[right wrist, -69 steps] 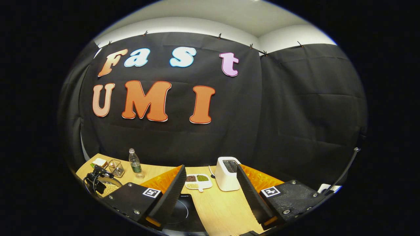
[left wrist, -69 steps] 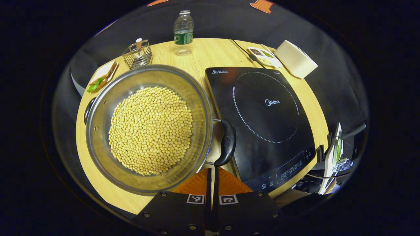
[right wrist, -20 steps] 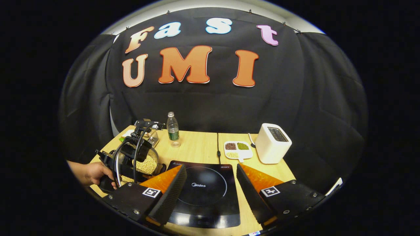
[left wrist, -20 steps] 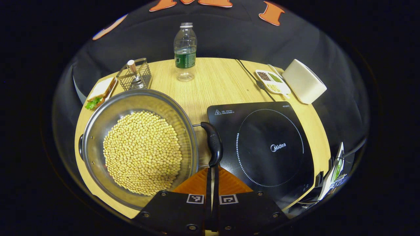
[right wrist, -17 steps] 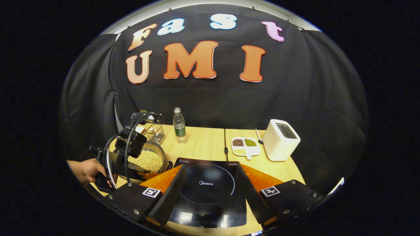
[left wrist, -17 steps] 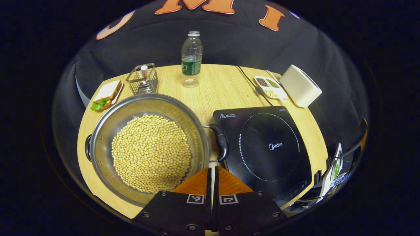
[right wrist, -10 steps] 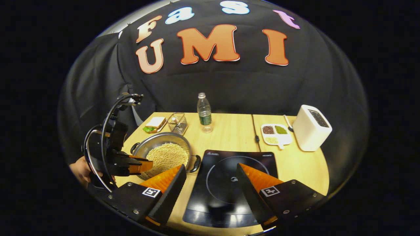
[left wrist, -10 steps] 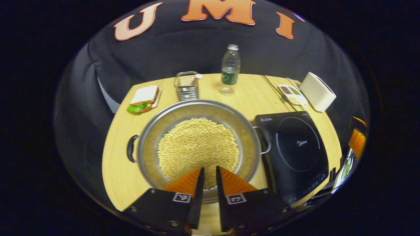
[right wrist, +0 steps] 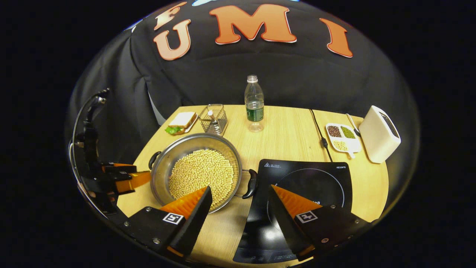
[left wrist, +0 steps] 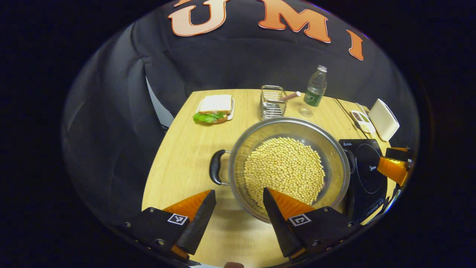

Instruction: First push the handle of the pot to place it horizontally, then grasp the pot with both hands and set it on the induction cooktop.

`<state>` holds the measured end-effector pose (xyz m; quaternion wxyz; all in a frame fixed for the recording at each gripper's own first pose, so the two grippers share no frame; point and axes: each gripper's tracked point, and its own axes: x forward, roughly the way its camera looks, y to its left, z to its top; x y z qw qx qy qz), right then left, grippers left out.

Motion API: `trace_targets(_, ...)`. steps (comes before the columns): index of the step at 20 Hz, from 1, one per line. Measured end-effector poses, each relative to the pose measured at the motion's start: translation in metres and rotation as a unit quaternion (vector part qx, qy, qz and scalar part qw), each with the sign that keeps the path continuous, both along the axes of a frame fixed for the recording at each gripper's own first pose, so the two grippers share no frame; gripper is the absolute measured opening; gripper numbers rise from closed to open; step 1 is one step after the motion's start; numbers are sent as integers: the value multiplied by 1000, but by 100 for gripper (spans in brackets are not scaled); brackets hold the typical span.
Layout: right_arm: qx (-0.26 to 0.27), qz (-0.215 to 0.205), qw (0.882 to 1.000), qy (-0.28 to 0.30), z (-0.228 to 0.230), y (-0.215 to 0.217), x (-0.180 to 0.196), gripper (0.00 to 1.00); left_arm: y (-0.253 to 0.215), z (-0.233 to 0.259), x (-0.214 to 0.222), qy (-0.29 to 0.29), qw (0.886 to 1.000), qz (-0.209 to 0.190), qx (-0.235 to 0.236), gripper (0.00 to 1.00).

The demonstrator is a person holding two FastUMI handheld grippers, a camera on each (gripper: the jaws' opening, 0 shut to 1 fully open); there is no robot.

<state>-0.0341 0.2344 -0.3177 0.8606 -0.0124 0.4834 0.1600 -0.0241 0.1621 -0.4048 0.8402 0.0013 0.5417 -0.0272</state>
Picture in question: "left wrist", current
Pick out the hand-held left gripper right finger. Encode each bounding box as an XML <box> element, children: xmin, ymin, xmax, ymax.
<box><xmin>263</xmin><ymin>187</ymin><xmax>359</xmax><ymax>261</ymax></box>

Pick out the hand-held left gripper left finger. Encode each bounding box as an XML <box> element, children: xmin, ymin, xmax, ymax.
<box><xmin>119</xmin><ymin>189</ymin><xmax>217</xmax><ymax>261</ymax></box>

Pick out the black induction cooktop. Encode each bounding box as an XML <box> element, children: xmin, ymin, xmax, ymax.
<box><xmin>338</xmin><ymin>138</ymin><xmax>396</xmax><ymax>224</ymax></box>

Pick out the steel pot with black handles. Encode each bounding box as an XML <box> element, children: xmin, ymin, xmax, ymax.
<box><xmin>209</xmin><ymin>117</ymin><xmax>356</xmax><ymax>224</ymax></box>

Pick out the white toaster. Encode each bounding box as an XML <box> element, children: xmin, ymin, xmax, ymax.
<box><xmin>368</xmin><ymin>98</ymin><xmax>400</xmax><ymax>142</ymax></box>

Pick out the white divided dish of beans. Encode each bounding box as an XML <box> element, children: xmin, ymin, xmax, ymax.
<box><xmin>351</xmin><ymin>110</ymin><xmax>376</xmax><ymax>134</ymax></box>

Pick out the pile of yellow soybeans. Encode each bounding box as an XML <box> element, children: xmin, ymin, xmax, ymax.
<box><xmin>244</xmin><ymin>137</ymin><xmax>326</xmax><ymax>209</ymax></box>

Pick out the clear plastic water bottle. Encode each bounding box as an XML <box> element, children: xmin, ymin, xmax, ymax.
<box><xmin>300</xmin><ymin>64</ymin><xmax>328</xmax><ymax>118</ymax></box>

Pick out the sandwich with lettuce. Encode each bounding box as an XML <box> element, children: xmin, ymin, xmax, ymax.
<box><xmin>193</xmin><ymin>94</ymin><xmax>233</xmax><ymax>124</ymax></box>

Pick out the pink stick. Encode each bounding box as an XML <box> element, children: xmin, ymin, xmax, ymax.
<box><xmin>279</xmin><ymin>91</ymin><xmax>302</xmax><ymax>103</ymax></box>

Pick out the black cable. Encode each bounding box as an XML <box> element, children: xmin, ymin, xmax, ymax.
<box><xmin>333</xmin><ymin>98</ymin><xmax>359</xmax><ymax>129</ymax></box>

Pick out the metal wire basket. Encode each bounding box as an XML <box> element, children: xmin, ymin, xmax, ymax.
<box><xmin>260</xmin><ymin>85</ymin><xmax>287</xmax><ymax>120</ymax></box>

